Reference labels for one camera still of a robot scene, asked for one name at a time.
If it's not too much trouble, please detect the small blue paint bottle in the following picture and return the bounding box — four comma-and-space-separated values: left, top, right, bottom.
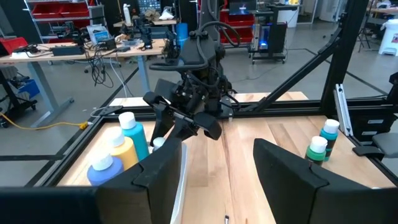
152, 136, 167, 153

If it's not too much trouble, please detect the silver aluminium rail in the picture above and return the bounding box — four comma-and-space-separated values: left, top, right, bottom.
333, 83, 354, 138

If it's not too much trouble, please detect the blue barrel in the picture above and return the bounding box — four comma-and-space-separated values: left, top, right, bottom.
175, 22, 189, 47

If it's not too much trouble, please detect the blue crate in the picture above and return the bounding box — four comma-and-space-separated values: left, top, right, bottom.
17, 79, 41, 100

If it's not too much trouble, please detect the white cable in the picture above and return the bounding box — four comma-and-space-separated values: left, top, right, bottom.
90, 57, 128, 118

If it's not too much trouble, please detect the black equipment cart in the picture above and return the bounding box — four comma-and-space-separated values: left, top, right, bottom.
248, 2, 289, 65

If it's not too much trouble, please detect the small green paint bottle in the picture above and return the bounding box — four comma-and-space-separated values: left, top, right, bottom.
304, 136, 329, 166

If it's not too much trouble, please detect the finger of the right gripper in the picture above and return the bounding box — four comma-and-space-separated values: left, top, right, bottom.
169, 116, 198, 141
150, 104, 174, 147

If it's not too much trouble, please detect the white spray bottle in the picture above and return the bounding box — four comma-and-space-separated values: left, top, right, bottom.
123, 2, 132, 26

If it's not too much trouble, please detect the shelf with red bins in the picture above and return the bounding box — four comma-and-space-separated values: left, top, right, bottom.
23, 0, 108, 44

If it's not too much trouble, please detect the grey desk leg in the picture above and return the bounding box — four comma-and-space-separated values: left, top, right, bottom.
136, 55, 152, 94
27, 61, 75, 129

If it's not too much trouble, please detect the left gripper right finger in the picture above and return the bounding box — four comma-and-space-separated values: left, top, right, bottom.
253, 138, 398, 224

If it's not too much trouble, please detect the large yellow paint bottle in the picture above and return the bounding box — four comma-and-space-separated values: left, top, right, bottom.
107, 127, 139, 171

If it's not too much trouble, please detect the red toolbox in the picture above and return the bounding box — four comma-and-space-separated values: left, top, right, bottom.
0, 36, 29, 56

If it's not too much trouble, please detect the large turquoise paint bottle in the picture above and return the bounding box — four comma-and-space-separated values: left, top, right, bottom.
118, 111, 150, 161

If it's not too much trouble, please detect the large blue paint bottle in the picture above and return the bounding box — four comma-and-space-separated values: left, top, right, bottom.
86, 152, 125, 187

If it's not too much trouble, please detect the wooden workbench top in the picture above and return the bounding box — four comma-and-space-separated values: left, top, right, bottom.
0, 39, 165, 65

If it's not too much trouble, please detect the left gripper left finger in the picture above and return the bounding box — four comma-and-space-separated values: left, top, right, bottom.
0, 136, 183, 224

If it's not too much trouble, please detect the small teal paint bottle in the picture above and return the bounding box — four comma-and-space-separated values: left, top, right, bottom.
319, 118, 340, 162

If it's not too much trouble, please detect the yellow extension cable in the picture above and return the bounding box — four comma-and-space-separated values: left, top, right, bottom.
0, 111, 90, 131

